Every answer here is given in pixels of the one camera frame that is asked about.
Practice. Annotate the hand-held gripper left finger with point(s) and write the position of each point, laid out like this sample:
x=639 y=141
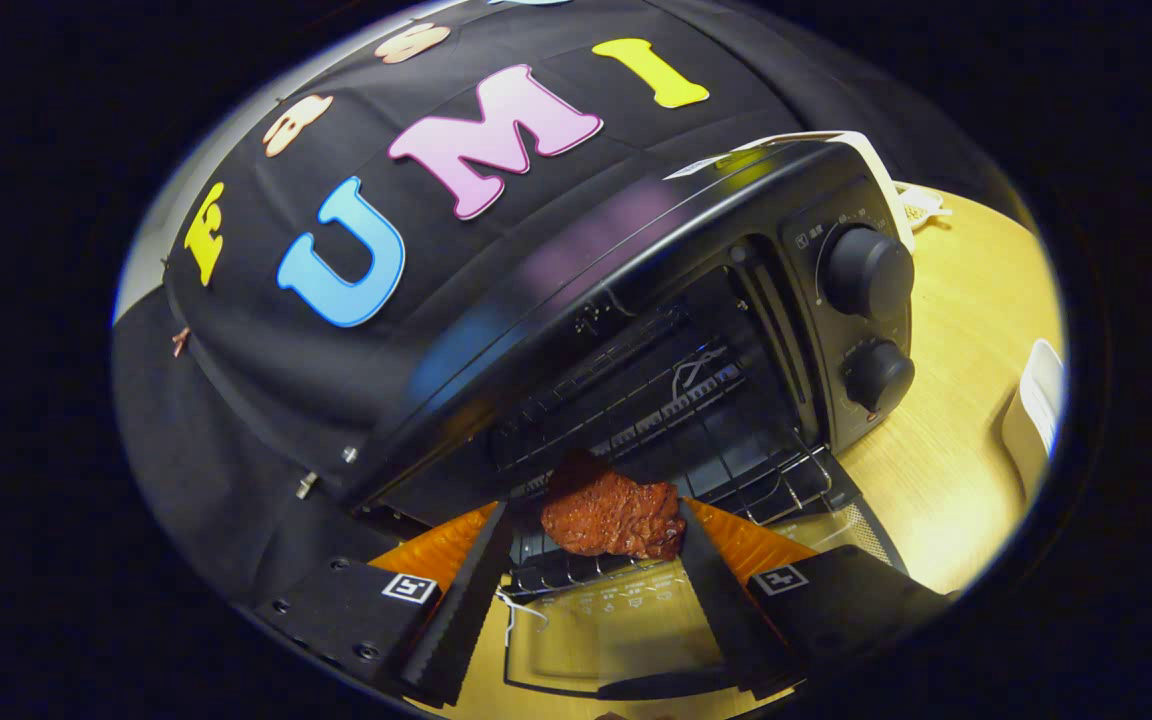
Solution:
x=461 y=610

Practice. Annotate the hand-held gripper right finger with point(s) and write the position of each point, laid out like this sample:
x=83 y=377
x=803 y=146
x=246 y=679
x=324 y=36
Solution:
x=721 y=610

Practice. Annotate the red meat slice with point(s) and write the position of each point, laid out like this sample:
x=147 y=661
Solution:
x=611 y=515

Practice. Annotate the black toaster oven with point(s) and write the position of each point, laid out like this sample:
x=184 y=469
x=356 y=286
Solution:
x=636 y=250

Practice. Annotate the white slot toaster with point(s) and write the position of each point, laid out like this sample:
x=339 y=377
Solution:
x=881 y=175

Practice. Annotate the silver metal clip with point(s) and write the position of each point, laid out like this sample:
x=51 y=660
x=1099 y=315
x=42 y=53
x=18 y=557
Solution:
x=307 y=485

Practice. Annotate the black backdrop cloth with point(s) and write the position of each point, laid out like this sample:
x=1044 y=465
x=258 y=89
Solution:
x=266 y=400

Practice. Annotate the white rectangular tray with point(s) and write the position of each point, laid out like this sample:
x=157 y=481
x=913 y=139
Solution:
x=1036 y=420

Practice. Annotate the pink clip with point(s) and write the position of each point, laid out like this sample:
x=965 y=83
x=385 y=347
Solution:
x=181 y=342

